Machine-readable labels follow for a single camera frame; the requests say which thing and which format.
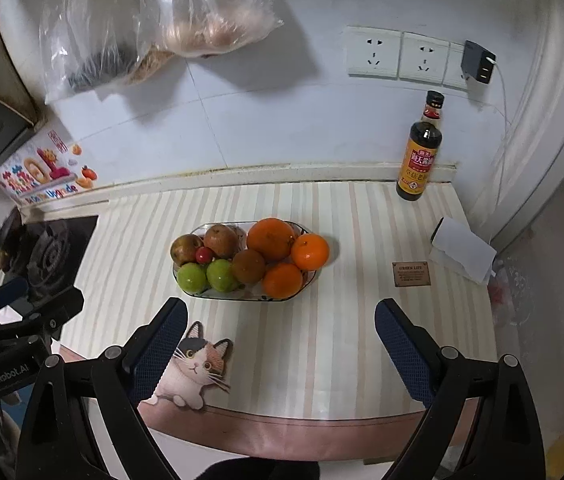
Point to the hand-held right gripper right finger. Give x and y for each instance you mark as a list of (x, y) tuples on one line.
[(401, 355)]

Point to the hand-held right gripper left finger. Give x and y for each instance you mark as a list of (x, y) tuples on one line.
[(159, 355)]

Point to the green apple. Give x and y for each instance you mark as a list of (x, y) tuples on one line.
[(192, 278), (223, 276)]

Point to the red cherry tomato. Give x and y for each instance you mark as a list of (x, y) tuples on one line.
[(205, 255)]

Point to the floral ceramic plate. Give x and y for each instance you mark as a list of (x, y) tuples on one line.
[(254, 294)]

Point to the dull dark orange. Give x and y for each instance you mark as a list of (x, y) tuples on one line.
[(249, 266)]

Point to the large orange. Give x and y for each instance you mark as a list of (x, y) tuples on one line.
[(272, 237)]

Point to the cat-shaped coaster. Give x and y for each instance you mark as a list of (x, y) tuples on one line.
[(197, 365)]

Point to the dark pan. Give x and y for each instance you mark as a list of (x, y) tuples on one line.
[(4, 237)]

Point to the black gas stove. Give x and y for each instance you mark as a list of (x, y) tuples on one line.
[(54, 250)]

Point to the brown card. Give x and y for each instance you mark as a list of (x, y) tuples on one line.
[(411, 274)]

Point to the white folded paper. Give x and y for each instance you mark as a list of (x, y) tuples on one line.
[(461, 250)]

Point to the dark sauce bottle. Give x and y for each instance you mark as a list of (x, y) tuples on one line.
[(419, 160)]

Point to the clear plastic bag, dark contents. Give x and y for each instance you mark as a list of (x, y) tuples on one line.
[(87, 55)]

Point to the black plug charger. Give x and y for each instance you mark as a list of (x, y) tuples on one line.
[(477, 62)]

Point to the clear plastic bag of onions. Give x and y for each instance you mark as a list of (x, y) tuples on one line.
[(212, 15)]

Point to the colourful wall poster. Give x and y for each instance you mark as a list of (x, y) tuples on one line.
[(44, 170)]

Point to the white wall socket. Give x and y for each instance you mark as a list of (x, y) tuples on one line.
[(374, 52), (424, 57), (454, 67)]

